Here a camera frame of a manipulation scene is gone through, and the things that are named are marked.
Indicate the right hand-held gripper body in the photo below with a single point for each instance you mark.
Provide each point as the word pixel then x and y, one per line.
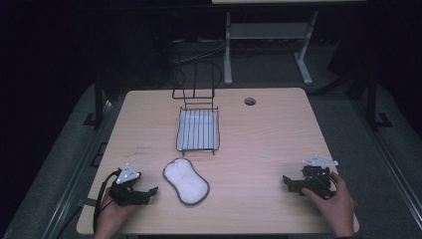
pixel 316 179

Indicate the person's right hand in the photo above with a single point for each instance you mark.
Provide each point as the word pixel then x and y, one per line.
pixel 333 205

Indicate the white metal table frame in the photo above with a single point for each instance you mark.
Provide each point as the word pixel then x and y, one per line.
pixel 268 46

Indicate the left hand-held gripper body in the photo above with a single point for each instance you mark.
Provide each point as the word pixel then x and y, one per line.
pixel 127 186

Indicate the person's left hand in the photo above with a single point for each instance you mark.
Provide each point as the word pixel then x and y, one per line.
pixel 112 215

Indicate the black metal stand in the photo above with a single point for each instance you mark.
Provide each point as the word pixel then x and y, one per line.
pixel 375 99
pixel 98 99

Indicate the white sponge with grey edge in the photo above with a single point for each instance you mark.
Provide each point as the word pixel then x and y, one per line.
pixel 186 181

